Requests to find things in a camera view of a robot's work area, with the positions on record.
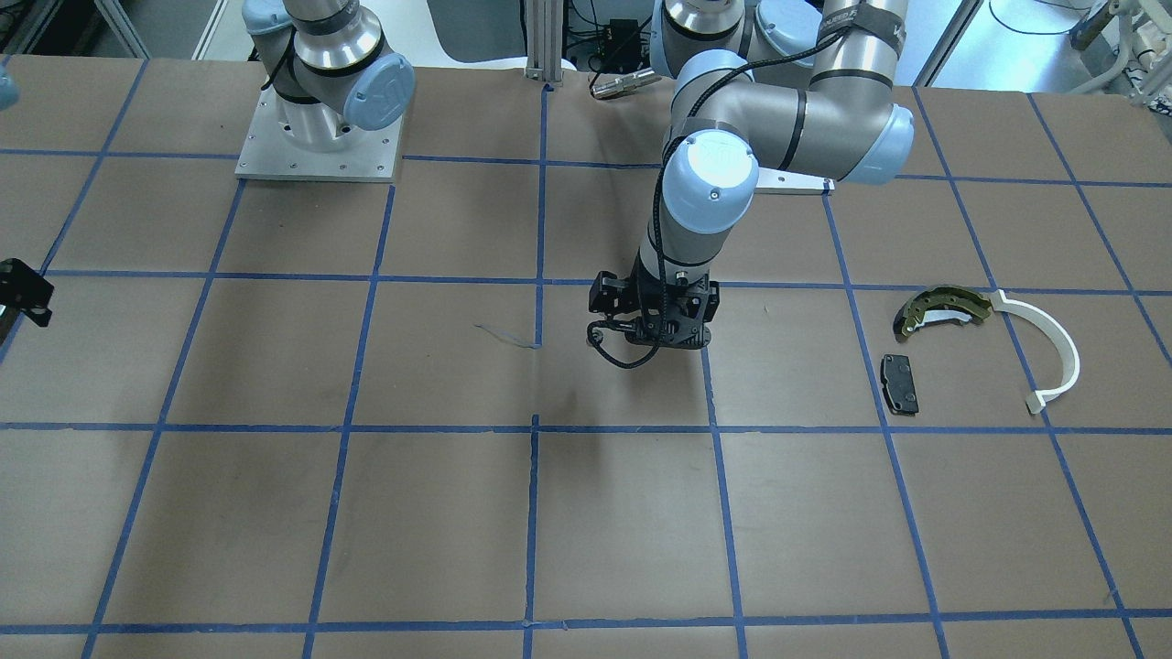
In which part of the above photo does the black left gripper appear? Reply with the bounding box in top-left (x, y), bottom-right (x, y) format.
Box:
top-left (624, 271), bottom-right (721, 349)

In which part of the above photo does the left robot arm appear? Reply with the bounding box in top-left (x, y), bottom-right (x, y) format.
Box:
top-left (590, 1), bottom-right (914, 349)

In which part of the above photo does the black brake pad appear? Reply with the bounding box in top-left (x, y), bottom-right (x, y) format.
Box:
top-left (880, 353), bottom-right (919, 416)

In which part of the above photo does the brake shoe olive metal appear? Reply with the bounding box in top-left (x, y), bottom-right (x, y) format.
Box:
top-left (893, 285), bottom-right (993, 341)

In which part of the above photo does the white curved plastic part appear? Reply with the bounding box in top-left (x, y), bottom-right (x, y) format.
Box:
top-left (992, 288), bottom-right (1082, 416)

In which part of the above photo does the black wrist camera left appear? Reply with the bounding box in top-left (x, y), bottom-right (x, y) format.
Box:
top-left (590, 271), bottom-right (641, 318)

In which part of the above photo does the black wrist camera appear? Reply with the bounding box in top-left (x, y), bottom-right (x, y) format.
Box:
top-left (1, 258), bottom-right (55, 327)
top-left (590, 271), bottom-right (641, 318)

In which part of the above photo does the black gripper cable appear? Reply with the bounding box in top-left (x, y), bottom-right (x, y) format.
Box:
top-left (584, 315), bottom-right (674, 371)

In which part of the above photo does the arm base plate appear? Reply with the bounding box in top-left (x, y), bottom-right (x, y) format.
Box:
top-left (754, 168), bottom-right (836, 196)
top-left (234, 88), bottom-right (406, 183)

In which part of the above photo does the aluminium frame post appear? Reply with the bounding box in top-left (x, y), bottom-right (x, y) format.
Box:
top-left (522, 0), bottom-right (564, 89)

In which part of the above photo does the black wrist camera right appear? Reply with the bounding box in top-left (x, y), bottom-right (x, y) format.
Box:
top-left (1, 258), bottom-right (55, 327)

